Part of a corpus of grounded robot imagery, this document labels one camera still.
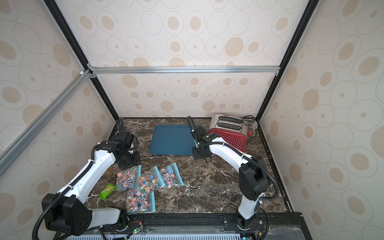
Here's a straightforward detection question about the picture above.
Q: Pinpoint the teal plastic tray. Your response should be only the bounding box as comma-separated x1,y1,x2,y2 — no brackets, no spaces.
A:
150,125,196,156

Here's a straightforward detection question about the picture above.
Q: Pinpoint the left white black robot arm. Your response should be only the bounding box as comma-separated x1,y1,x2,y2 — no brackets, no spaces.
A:
32,131,140,240

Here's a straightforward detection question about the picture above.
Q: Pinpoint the candy ziploc bag front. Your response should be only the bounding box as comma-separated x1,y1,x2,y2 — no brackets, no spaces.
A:
126,190,156,214

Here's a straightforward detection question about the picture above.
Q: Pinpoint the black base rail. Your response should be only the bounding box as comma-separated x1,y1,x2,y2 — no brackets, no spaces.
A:
45,208,312,240

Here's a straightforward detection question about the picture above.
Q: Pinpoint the red silver toaster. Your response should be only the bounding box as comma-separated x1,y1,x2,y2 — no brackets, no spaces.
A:
209,115,248,152

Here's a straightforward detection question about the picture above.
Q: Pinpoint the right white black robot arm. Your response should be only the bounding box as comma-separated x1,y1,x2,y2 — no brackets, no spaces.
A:
190,126,279,228

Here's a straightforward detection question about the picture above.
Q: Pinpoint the left slanted aluminium frame bar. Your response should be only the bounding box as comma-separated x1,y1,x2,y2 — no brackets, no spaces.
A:
1,70,91,175

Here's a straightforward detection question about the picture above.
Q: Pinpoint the horizontal aluminium frame bar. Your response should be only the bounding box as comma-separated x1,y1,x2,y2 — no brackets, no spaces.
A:
91,66,280,74

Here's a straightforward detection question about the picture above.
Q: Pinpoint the green snack packet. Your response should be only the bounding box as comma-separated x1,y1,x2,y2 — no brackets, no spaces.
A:
99,184,116,201

